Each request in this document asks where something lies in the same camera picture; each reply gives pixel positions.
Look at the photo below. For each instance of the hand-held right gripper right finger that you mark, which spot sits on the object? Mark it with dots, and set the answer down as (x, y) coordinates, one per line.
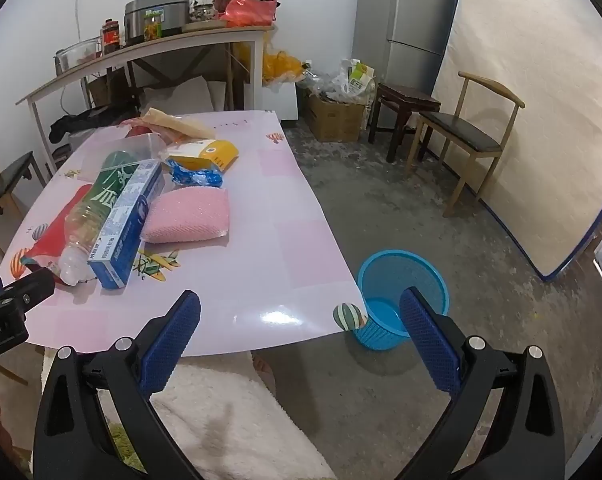
(431, 345)

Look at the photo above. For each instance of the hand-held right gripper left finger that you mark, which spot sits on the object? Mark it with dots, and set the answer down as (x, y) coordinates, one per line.
(173, 345)

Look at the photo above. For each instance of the blue plastic waste basket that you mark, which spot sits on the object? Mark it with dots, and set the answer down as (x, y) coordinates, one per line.
(381, 270)

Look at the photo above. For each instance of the blue toothpaste box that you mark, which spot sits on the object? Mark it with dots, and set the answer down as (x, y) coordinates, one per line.
(121, 230)

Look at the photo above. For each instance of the pink sponge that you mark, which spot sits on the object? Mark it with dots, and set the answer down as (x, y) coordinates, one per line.
(186, 215)

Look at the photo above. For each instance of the green label plastic bottle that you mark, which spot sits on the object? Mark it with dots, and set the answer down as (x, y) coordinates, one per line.
(108, 180)

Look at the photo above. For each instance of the blue wrapper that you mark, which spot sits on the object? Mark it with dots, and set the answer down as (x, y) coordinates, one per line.
(196, 177)

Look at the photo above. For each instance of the yellow packet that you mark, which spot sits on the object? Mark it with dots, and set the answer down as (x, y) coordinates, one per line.
(221, 152)

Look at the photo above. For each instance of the tan paper wrapper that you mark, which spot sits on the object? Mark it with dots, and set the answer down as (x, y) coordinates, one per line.
(181, 125)

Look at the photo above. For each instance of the red snack bag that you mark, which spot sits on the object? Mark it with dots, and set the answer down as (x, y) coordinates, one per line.
(51, 235)

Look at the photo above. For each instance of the wooden chair dark seat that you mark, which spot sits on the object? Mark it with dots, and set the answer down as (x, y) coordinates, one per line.
(456, 127)
(6, 175)

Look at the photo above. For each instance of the pink printed table cover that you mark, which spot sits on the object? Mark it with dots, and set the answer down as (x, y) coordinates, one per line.
(261, 240)

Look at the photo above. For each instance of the black clothing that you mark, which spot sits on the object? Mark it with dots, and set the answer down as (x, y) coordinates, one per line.
(81, 122)

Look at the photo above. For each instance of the clear plastic tray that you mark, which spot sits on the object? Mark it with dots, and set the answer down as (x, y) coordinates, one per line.
(146, 145)

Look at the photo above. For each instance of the small red item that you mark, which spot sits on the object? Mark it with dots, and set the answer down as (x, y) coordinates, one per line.
(138, 131)

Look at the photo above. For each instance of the brown box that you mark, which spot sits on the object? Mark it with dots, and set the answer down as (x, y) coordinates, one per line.
(106, 92)

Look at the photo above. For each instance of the glass jug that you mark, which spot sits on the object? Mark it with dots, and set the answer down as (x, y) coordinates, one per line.
(78, 57)

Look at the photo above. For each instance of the white paper sheets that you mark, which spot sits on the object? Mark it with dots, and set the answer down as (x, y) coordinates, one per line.
(181, 95)

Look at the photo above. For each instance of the cardboard box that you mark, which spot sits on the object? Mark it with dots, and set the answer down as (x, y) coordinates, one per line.
(336, 117)

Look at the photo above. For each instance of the dark wooden stool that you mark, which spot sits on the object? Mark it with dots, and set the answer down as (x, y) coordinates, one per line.
(406, 95)

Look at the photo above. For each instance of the beige mattress blue edge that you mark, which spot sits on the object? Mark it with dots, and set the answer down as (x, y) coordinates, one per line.
(531, 110)

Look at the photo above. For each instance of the white box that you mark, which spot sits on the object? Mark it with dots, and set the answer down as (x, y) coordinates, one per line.
(283, 102)

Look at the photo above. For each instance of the red sauce jar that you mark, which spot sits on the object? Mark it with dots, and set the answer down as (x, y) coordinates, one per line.
(111, 35)

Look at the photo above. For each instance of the green and white carton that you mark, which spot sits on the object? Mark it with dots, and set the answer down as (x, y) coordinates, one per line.
(362, 77)

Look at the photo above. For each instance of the clear plastic bag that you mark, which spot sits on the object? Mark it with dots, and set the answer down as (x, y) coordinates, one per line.
(326, 85)

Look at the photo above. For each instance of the long white-framed desk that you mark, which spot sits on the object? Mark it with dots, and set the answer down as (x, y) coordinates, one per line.
(181, 37)

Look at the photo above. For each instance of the yellow plastic bag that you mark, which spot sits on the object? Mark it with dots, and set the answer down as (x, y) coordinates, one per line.
(281, 67)

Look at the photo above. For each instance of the steel rice cooker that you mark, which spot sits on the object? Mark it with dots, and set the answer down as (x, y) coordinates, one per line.
(151, 10)

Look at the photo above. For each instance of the grey refrigerator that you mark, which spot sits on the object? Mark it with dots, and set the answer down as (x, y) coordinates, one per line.
(411, 10)

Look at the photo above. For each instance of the red plastic bag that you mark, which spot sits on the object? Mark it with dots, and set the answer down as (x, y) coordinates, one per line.
(248, 7)

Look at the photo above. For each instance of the dark red jar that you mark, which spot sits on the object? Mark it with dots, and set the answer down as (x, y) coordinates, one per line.
(224, 0)

